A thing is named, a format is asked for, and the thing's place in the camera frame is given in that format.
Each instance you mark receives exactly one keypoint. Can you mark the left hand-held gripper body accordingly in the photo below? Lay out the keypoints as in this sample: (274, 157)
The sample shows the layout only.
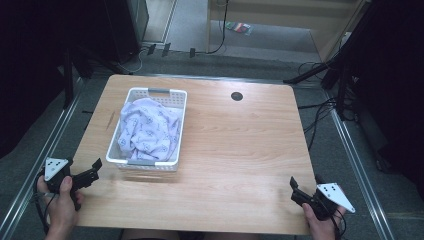
(55, 168)

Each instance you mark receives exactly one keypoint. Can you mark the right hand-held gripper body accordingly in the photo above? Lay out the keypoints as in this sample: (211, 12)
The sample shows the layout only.
(330, 198)

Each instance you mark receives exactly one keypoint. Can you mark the person's right hand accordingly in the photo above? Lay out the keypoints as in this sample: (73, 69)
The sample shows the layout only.
(320, 228)

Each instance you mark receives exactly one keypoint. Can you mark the person's left hand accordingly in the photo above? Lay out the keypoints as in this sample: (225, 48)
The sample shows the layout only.
(61, 206)

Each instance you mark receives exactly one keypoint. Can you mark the white plastic basket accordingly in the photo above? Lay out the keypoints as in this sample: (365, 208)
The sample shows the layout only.
(141, 164)

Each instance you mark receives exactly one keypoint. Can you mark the lavender patterned cloth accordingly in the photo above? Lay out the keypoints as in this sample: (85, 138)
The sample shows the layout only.
(148, 130)

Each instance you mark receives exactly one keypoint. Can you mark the black round table grommet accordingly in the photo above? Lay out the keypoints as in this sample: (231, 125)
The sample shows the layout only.
(236, 96)

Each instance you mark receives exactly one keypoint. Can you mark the black cabinet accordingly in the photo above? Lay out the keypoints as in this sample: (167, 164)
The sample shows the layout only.
(126, 30)

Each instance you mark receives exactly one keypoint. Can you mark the colourful packet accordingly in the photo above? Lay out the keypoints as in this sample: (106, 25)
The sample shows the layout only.
(238, 27)

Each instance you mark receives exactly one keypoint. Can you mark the metal floor rail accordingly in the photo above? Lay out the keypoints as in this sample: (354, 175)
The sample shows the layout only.
(40, 160)
(358, 173)

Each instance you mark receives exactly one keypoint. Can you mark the black camera stand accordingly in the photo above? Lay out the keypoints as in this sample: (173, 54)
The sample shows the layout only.
(311, 71)

